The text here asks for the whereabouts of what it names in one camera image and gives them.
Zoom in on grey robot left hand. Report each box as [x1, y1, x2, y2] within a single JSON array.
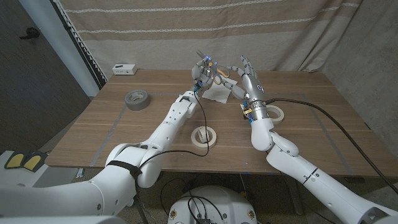
[[191, 57, 219, 98]]

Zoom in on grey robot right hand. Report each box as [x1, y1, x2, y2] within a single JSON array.
[[226, 55, 270, 123]]

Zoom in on orange grey handled scissors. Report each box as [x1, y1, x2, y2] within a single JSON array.
[[195, 50, 231, 85]]

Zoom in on white tissue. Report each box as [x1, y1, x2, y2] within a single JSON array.
[[201, 77, 238, 105]]

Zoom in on medium beige masking tape roll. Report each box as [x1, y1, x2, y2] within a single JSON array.
[[266, 105, 285, 125]]

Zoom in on small beige masking tape roll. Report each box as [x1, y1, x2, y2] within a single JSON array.
[[197, 126, 211, 144]]

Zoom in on large beige masking tape roll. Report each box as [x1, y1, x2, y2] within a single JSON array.
[[190, 126, 218, 149]]

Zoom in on grey tape strip marking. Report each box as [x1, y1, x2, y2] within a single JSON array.
[[307, 95, 355, 175], [89, 105, 128, 167]]

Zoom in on beige striped curtain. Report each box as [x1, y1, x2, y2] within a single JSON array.
[[58, 0, 363, 78]]

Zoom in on white power strip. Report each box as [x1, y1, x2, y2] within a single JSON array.
[[112, 63, 138, 76]]

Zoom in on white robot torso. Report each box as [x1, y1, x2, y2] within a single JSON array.
[[167, 185, 258, 224]]

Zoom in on grey table leg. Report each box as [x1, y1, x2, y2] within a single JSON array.
[[285, 175, 304, 216]]

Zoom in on white floor platform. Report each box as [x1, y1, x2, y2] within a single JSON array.
[[0, 151, 79, 188]]

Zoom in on yellow black foot pedal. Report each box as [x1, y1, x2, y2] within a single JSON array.
[[26, 152, 49, 172], [4, 151, 27, 170]]

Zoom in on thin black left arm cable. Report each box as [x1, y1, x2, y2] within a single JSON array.
[[139, 93, 210, 170]]

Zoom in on grey duct tape roll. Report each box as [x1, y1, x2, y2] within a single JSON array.
[[124, 89, 152, 111]]

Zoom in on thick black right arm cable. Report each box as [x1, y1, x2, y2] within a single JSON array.
[[264, 98, 398, 194]]

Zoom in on black white zigzag rail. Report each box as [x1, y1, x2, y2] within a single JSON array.
[[51, 0, 109, 90]]

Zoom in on black torso cable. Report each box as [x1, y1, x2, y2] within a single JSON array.
[[183, 195, 225, 223]]

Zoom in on white door frame post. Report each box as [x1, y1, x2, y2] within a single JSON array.
[[18, 0, 101, 98]]

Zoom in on black door handle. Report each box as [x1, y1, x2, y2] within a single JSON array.
[[19, 27, 40, 40]]

